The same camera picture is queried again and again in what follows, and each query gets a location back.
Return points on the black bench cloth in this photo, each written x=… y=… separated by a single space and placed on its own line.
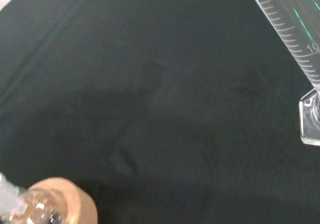
x=150 y=83

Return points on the clear round-bottom flask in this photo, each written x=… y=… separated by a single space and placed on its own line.
x=37 y=206

